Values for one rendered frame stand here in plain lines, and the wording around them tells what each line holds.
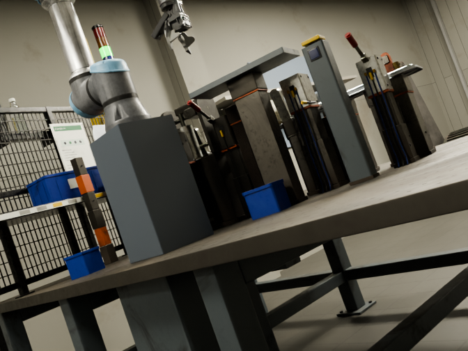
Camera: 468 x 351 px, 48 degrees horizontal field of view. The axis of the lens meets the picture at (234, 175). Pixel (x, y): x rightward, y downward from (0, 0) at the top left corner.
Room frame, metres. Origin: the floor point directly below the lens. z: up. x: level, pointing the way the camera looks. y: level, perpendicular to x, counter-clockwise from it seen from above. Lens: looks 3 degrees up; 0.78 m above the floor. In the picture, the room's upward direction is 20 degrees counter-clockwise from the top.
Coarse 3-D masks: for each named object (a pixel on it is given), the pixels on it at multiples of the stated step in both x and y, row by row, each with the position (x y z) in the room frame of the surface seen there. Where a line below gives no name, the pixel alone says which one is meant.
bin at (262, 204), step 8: (272, 184) 1.56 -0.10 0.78; (280, 184) 1.61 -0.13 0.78; (248, 192) 1.59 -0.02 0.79; (256, 192) 1.58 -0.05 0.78; (264, 192) 1.57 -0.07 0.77; (272, 192) 1.56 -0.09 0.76; (280, 192) 1.59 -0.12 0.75; (248, 200) 1.60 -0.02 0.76; (256, 200) 1.59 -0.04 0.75; (264, 200) 1.58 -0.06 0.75; (272, 200) 1.56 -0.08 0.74; (280, 200) 1.58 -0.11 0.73; (288, 200) 1.63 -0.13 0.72; (256, 208) 1.59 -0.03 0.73; (264, 208) 1.58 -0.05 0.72; (272, 208) 1.57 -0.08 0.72; (280, 208) 1.56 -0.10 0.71; (256, 216) 1.60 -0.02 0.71; (264, 216) 1.59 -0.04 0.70
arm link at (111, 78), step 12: (108, 60) 1.58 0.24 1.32; (120, 60) 1.61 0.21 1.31; (96, 72) 1.58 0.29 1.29; (108, 72) 1.58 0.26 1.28; (120, 72) 1.59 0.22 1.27; (96, 84) 1.60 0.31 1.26; (108, 84) 1.58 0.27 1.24; (120, 84) 1.58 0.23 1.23; (132, 84) 1.62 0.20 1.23; (96, 96) 1.63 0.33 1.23; (108, 96) 1.58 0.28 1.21
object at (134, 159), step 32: (128, 128) 1.51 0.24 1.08; (160, 128) 1.59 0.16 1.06; (96, 160) 1.63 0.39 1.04; (128, 160) 1.50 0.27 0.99; (160, 160) 1.56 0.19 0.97; (128, 192) 1.54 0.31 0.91; (160, 192) 1.53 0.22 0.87; (192, 192) 1.61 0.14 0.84; (128, 224) 1.59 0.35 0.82; (160, 224) 1.51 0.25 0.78; (192, 224) 1.58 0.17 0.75; (128, 256) 1.64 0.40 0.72
